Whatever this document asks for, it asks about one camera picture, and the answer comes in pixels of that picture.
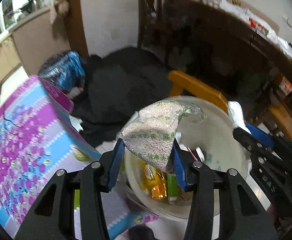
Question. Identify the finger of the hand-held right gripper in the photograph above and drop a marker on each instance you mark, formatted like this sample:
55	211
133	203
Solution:
259	135
246	140

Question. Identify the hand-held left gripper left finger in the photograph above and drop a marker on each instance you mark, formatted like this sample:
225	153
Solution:
116	165

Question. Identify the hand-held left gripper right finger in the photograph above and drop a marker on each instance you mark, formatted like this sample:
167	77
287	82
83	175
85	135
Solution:
179	172

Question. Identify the green white carton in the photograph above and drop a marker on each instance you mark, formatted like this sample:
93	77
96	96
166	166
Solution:
172	187

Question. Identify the yellow snack packet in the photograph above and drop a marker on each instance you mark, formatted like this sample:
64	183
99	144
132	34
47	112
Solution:
152	180

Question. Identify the white plastic basin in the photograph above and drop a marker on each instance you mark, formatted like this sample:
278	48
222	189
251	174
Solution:
218	150

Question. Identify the printed white plastic bag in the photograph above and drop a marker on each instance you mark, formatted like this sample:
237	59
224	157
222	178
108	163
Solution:
156	135

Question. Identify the blue bag trash bin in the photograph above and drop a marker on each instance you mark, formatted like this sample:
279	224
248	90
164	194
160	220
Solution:
66	67

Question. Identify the light wooden chair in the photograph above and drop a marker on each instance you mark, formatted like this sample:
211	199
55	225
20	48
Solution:
283	120

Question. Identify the orange white box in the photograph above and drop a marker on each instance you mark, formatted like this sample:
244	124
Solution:
286	85

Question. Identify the yellow wooden chair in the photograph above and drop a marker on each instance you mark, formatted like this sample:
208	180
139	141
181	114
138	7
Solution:
193	85

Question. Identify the black cloth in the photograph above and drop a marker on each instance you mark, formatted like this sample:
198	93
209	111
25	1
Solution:
126	85

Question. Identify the floral covered table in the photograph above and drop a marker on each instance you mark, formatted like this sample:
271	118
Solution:
36	140

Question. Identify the dark wooden dining table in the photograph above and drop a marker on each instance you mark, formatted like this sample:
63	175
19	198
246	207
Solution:
236	30

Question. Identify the red white box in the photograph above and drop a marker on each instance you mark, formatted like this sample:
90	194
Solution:
258	26

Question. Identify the beige board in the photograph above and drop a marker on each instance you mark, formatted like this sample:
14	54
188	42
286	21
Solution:
263	17

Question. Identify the beige base kitchen cabinets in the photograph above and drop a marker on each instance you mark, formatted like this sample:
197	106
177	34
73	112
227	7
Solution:
36	42

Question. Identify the dark wooden chair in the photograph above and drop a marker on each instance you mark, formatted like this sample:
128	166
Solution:
148	17

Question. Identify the hanging cloth bags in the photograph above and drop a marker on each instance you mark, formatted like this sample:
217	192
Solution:
59	2

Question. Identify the brown door frame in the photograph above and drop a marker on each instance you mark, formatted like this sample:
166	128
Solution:
77	25

